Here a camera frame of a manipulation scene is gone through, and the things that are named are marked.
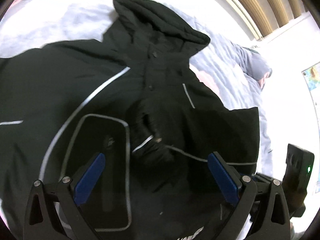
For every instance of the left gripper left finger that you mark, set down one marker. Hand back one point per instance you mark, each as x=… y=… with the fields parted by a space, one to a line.
x=62 y=204

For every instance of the grey floral bed blanket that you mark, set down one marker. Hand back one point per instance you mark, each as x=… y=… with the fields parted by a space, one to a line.
x=220 y=62

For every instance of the black hooded jacket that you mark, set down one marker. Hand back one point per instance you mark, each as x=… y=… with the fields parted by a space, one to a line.
x=133 y=99

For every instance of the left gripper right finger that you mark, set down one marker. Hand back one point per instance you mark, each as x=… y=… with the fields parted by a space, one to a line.
x=271 y=217

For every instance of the poster on wall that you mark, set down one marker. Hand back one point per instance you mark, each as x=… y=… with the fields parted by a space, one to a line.
x=311 y=76

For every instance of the wooden slatted headboard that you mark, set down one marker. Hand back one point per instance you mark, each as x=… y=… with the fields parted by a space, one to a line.
x=263 y=17

